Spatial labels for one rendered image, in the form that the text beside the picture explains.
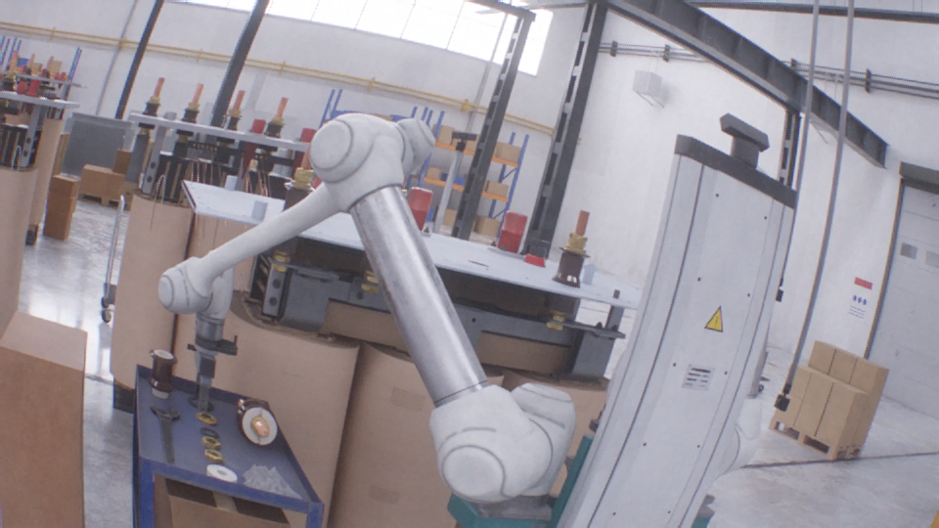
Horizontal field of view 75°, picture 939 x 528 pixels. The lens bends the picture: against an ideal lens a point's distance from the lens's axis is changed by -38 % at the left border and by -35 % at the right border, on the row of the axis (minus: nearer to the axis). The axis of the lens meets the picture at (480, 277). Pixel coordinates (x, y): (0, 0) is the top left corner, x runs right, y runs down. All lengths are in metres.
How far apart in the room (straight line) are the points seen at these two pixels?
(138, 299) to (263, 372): 1.69
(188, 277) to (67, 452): 0.66
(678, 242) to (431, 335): 0.45
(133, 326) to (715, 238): 2.92
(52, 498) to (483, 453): 1.28
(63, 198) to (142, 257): 4.70
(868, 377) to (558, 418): 6.98
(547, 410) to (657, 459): 0.26
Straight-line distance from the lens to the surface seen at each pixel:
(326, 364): 2.36
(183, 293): 1.87
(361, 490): 2.59
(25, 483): 2.16
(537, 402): 1.68
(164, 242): 3.86
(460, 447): 1.48
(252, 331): 2.32
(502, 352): 2.69
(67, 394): 2.01
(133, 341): 3.97
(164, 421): 1.91
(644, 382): 1.63
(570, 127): 12.21
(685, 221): 1.60
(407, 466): 2.54
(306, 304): 2.34
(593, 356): 2.73
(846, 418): 8.13
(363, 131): 1.58
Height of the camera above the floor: 1.59
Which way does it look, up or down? 6 degrees down
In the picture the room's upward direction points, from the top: 16 degrees clockwise
